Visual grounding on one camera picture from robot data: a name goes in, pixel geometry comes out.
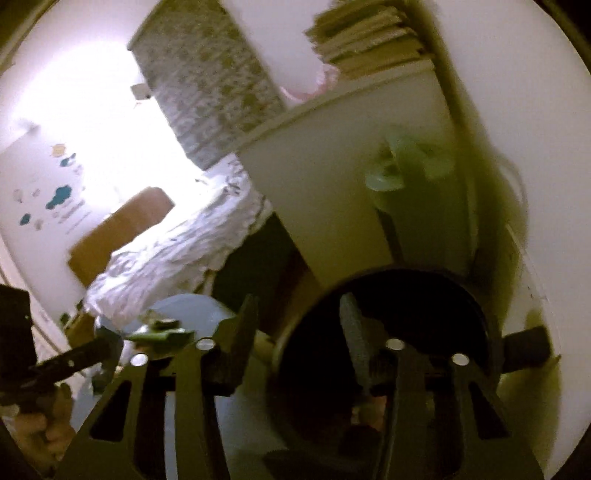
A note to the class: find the patterned grey curtain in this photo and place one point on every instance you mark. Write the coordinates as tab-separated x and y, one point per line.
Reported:
207	83

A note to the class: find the round blue table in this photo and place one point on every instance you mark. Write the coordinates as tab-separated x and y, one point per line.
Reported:
194	311

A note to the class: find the green wrapper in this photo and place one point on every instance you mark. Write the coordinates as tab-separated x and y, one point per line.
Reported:
159	336

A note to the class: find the white cabinet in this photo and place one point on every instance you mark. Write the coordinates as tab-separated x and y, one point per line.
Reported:
323	194

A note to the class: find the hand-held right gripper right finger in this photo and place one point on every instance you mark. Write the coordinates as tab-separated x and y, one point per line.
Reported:
356	334

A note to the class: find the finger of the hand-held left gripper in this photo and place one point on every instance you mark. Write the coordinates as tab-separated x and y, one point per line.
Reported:
78	356

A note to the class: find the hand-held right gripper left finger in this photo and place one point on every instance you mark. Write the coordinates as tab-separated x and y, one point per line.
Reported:
240	334

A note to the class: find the wooden bed headboard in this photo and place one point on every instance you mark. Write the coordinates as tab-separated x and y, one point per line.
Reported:
115	230

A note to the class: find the stack of books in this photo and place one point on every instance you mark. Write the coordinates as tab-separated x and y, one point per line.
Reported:
369	39

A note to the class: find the black round trash bin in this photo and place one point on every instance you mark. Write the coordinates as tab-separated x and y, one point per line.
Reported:
314	369

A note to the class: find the person's left hand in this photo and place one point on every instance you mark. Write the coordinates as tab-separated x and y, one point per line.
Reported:
48	427

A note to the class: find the pink cloth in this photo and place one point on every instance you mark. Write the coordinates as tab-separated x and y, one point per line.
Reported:
311	87

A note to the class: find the white crumpled duvet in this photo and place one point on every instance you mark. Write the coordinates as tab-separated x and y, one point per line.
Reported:
175	258

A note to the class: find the blue wall stickers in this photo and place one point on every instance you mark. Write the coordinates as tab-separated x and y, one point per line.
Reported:
62	194

